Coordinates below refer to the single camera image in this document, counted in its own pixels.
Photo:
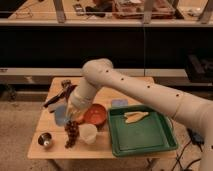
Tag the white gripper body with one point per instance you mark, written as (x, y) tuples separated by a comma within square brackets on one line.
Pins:
[(76, 106)]

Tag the blue plastic cup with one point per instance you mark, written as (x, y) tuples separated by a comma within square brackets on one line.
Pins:
[(60, 116)]

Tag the small metal cup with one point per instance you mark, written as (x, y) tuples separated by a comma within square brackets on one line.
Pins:
[(45, 140)]

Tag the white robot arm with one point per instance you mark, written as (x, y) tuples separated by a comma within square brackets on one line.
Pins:
[(192, 111)]

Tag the green plastic tray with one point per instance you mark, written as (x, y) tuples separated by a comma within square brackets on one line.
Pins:
[(151, 134)]

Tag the red tray on shelf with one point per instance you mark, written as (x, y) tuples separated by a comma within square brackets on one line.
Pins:
[(135, 9)]

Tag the orange bowl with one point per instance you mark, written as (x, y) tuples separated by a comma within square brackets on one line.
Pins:
[(96, 115)]

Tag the bunch of dark grapes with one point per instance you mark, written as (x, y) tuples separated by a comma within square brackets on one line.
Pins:
[(72, 130)]

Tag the blue sponge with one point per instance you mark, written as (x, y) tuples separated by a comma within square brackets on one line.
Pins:
[(119, 102)]

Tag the white cup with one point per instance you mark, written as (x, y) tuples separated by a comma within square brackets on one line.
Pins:
[(88, 133)]

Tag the wooden table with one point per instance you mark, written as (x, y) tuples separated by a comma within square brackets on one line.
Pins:
[(101, 149)]

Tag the yellow banana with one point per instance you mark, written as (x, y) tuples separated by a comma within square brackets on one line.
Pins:
[(132, 117)]

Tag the black power box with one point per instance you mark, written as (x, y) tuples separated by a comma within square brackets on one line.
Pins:
[(195, 138)]

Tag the black handled brush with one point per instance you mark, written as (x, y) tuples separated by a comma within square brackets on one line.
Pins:
[(67, 88)]

